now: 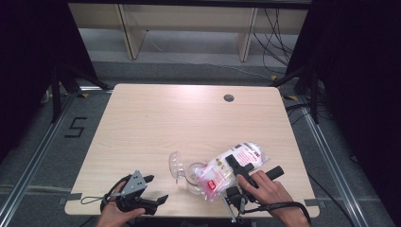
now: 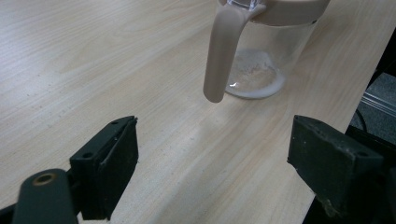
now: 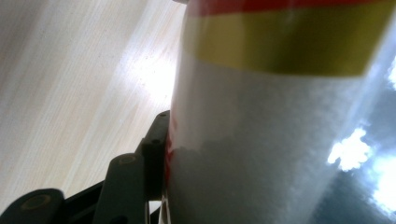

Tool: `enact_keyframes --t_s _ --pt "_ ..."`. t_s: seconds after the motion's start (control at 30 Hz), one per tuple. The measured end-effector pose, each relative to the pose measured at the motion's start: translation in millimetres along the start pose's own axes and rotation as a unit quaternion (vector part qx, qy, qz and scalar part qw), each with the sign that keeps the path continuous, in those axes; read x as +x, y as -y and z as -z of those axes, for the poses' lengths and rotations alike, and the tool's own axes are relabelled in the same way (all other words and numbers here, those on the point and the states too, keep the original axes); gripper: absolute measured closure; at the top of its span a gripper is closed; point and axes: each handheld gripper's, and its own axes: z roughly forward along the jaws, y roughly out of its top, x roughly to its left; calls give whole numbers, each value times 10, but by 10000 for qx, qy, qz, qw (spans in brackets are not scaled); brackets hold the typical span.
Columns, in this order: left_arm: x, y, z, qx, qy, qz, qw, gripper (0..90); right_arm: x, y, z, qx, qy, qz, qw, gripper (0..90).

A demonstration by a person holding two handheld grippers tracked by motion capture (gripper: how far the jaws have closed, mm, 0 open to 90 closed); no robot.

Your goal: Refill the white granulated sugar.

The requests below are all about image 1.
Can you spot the person's left hand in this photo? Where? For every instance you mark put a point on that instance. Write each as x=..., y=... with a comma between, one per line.
x=113, y=219

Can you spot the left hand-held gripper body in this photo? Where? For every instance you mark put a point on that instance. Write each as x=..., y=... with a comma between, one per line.
x=134, y=185

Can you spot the black metal stand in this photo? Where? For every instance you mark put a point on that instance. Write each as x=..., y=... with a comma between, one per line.
x=56, y=101
x=314, y=104

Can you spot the light wooden shelf unit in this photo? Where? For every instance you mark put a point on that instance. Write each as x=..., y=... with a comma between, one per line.
x=189, y=19

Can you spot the grey tape strip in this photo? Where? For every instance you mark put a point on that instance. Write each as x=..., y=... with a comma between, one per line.
x=71, y=198
x=312, y=202

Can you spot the red and white sugar bag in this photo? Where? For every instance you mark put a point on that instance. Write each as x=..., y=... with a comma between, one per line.
x=220, y=170

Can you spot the person's right hand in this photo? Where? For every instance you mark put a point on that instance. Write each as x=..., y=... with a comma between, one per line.
x=272, y=194

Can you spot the black curtain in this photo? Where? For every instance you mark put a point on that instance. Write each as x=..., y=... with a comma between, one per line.
x=25, y=47
x=362, y=63

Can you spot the black crossbar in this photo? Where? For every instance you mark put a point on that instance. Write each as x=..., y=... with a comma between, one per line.
x=189, y=2

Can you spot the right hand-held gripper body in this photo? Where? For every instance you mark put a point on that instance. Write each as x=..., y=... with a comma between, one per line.
x=235, y=195

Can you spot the clear glass jar with lid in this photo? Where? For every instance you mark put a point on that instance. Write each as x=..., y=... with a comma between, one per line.
x=176, y=164

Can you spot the aluminium floor rail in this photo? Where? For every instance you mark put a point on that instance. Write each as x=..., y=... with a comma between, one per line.
x=35, y=157
x=329, y=157

